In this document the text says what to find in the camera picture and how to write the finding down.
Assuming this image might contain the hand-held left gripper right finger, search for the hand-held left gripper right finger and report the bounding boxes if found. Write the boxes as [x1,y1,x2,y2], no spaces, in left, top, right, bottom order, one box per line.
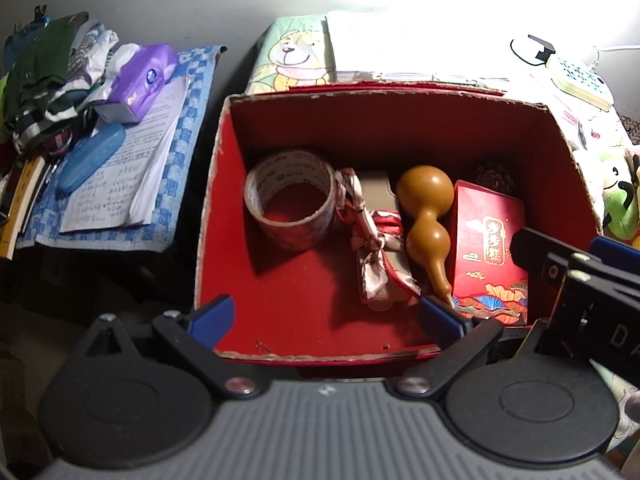
[396,295,552,400]

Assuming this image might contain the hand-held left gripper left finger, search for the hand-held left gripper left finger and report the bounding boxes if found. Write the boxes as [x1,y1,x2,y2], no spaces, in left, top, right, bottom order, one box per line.
[74,294,257,401]

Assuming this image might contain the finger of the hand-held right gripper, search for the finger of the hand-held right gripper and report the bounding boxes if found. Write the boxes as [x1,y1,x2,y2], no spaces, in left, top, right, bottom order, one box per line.
[509,226,602,292]
[588,236,640,292]

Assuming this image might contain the small red gold-printed box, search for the small red gold-printed box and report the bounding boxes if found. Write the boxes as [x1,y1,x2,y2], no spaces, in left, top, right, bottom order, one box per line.
[445,180,530,329]

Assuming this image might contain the large red cardboard box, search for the large red cardboard box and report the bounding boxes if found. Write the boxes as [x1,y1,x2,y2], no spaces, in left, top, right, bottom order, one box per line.
[194,82,606,367]

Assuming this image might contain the brown pine cone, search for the brown pine cone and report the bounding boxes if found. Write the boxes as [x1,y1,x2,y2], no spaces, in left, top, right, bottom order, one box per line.
[472,160,517,197]

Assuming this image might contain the red white bundle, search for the red white bundle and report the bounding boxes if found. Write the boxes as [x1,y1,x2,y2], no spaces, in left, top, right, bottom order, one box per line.
[334,167,422,312]

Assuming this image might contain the printed packing tape roll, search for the printed packing tape roll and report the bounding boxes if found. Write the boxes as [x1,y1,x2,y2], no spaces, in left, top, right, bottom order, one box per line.
[244,150,337,254]

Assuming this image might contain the brown wooden gourd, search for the brown wooden gourd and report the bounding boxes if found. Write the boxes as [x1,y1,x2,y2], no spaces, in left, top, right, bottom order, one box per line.
[396,165,457,307]

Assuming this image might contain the small tan box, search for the small tan box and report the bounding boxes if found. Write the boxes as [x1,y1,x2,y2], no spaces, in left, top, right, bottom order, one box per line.
[359,170,401,211]

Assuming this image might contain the green plush toy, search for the green plush toy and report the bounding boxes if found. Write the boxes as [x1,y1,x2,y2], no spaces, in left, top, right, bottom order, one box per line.
[600,151,640,249]

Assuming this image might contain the blue checkered cloth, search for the blue checkered cloth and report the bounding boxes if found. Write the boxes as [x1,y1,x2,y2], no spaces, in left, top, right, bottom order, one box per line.
[15,44,227,254]

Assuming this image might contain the white written papers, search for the white written papers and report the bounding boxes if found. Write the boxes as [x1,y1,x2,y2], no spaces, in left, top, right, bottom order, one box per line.
[59,74,190,234]

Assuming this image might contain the white power strip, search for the white power strip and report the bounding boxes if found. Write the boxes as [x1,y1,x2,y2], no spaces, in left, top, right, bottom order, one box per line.
[545,52,616,112]

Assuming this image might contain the blue glasses case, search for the blue glasses case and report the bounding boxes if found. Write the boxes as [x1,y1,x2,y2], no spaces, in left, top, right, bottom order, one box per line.
[55,123,126,195]

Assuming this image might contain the black clip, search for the black clip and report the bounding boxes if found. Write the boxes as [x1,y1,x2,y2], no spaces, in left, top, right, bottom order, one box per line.
[527,35,557,61]

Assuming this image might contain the row of books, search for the row of books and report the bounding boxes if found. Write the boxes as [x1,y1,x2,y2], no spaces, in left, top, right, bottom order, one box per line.
[0,154,59,262]

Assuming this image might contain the purple tissue pack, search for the purple tissue pack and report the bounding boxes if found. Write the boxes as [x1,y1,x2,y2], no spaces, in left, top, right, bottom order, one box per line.
[95,43,180,125]

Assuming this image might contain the pile of clothes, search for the pile of clothes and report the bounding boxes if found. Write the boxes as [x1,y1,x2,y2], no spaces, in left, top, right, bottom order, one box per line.
[0,10,121,157]

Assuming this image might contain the black cable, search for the black cable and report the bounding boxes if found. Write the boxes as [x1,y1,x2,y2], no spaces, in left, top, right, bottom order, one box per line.
[510,37,544,67]

